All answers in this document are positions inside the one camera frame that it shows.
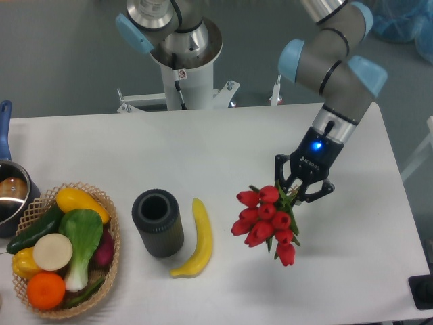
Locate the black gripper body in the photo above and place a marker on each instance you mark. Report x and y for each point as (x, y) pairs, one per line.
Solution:
(316, 153)

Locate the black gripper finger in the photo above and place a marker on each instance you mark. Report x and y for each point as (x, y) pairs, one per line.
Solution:
(280, 161)
(301, 196)

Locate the red tulip bouquet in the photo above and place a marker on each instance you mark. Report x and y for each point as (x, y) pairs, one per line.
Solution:
(268, 218)

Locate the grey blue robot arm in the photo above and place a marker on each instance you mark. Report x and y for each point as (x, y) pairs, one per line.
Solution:
(325, 65)

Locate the yellow banana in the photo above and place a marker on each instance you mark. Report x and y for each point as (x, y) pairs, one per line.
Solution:
(204, 245)

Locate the dark grey ribbed vase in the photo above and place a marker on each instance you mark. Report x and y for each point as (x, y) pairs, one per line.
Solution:
(156, 215)

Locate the black device at edge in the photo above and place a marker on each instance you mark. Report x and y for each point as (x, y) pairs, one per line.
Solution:
(421, 290)

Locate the blue plastic bag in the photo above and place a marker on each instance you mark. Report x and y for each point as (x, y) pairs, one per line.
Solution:
(405, 22)

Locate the purple red sweet potato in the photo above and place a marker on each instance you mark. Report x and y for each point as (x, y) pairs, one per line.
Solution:
(104, 254)

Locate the green bok choy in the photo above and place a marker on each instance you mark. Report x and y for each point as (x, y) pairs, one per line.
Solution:
(83, 228)

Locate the yellow squash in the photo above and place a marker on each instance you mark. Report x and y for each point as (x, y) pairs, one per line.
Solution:
(69, 199)

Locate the woven wicker basket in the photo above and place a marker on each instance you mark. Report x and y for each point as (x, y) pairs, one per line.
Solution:
(103, 275)

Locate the green chili pepper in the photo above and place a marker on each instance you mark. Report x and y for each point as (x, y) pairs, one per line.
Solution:
(91, 290)

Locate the dark green cucumber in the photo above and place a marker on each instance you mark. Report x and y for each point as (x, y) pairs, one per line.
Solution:
(46, 224)

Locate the cream round slice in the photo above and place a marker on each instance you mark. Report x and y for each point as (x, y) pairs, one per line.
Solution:
(52, 252)

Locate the orange fruit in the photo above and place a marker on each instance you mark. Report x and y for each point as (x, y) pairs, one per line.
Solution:
(45, 290)

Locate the yellow bell pepper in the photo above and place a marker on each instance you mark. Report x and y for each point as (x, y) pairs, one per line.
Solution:
(24, 265)

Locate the white frame at right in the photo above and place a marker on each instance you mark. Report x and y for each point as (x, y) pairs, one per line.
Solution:
(419, 155)

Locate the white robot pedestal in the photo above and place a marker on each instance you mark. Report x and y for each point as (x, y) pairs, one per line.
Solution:
(186, 62)

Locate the blue handled saucepan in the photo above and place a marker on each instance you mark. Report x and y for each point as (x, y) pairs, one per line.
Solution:
(17, 188)

